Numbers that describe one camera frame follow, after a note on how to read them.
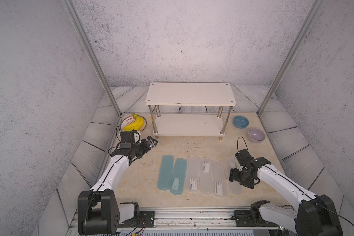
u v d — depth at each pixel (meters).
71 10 0.70
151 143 0.77
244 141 1.05
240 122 1.13
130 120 1.17
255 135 1.02
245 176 0.70
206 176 0.87
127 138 0.66
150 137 0.79
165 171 0.91
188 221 0.73
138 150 0.72
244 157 0.66
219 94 0.84
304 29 0.78
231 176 0.76
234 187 0.82
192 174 0.89
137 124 1.08
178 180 0.85
